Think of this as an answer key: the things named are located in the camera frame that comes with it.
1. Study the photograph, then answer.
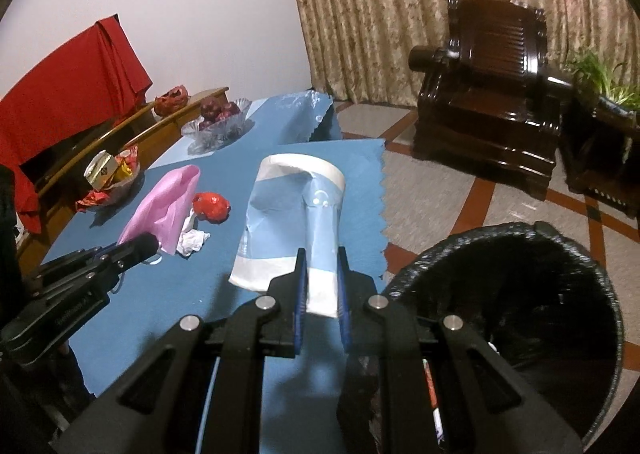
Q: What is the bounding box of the red cloth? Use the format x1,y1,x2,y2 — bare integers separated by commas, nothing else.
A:
0,14,153,235

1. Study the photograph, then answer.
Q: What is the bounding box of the glass fruit bowl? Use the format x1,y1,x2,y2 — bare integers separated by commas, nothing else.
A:
181,97,253,153

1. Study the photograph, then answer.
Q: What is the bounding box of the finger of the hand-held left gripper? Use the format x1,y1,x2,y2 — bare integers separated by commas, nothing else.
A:
37,233,160,283
90,249,160,296

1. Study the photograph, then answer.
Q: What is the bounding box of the red plastic bag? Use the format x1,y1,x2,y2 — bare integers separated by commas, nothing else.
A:
192,191,232,224

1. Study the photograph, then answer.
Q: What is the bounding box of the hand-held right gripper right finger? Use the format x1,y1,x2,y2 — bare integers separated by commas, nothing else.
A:
337,245,583,454

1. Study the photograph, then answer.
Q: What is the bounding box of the white crumpled tissue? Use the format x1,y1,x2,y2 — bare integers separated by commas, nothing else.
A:
175,214,211,255

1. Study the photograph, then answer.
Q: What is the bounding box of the black lined trash bin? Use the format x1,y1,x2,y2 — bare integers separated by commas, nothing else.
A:
385,221,626,454

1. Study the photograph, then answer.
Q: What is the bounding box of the white carton box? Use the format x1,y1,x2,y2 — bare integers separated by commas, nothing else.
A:
83,150,118,189

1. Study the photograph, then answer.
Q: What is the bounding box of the blue white packaging bag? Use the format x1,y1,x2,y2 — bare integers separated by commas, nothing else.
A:
228,153,346,320

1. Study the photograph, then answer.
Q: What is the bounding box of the white red striped wrapper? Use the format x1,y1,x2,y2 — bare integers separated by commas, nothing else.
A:
423,359,446,441

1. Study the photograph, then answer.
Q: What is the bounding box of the pink plastic bag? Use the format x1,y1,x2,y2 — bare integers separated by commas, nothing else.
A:
116,165,202,256

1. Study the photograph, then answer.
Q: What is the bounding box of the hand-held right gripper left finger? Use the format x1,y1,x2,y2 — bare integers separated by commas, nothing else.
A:
50,248,309,454

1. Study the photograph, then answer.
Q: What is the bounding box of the wooden sideboard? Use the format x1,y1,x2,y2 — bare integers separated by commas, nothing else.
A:
15,86,231,265

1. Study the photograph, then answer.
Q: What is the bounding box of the red patterned bag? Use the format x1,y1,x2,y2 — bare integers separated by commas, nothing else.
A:
153,86,191,117

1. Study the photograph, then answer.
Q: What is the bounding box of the dark wooden side table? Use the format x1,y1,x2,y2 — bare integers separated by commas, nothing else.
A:
560,94,640,220

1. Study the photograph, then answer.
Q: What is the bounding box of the green potted plant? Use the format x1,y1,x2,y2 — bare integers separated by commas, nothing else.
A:
567,49,640,110

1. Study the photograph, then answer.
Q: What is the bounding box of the dark wooden armchair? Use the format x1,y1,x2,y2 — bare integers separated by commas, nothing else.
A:
408,0,576,200

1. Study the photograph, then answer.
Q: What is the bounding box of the glass snack dish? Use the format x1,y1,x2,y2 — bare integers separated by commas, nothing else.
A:
75,161,142,212

